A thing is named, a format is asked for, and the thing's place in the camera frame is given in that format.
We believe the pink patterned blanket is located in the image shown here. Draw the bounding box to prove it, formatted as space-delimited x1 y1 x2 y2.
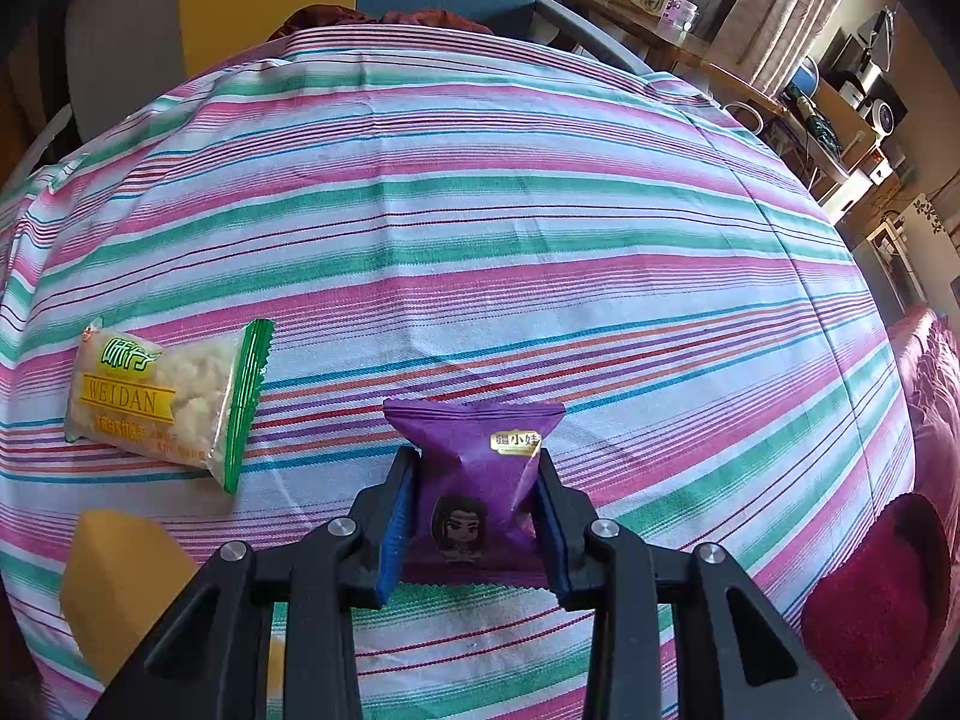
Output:
885 307 960 526

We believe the dark red cloth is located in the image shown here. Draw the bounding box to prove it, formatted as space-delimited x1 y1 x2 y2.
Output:
266 4 496 38

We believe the yellow panel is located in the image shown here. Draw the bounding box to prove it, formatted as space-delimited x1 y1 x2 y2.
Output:
176 0 361 80

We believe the purple cartoon snack packet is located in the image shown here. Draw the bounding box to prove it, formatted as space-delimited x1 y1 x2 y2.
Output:
382 397 567 593

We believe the striped bed sheet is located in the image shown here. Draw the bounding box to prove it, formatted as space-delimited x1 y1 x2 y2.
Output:
0 22 920 720

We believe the silver stereo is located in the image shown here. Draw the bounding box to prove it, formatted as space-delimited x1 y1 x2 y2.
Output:
817 7 908 143

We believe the grey chair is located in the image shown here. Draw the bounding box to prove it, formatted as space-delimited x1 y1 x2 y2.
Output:
64 0 188 143

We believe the yellow label green-edged snack packet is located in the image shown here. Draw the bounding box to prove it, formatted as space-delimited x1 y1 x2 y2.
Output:
64 319 276 496

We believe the beige curtain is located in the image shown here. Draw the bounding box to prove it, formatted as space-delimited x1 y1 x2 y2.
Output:
750 0 860 91

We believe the grey metal bed rail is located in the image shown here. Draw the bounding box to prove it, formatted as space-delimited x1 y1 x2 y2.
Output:
529 0 653 80

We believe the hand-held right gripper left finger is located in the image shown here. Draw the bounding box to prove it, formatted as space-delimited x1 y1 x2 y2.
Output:
82 446 419 720

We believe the large yellow sponge block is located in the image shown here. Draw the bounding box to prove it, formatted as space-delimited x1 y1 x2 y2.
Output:
58 508 286 698

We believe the wooden side table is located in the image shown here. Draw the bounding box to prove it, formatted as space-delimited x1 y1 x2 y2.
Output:
559 0 788 121

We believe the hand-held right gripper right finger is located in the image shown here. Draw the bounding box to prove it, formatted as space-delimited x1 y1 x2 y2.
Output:
529 448 860 720

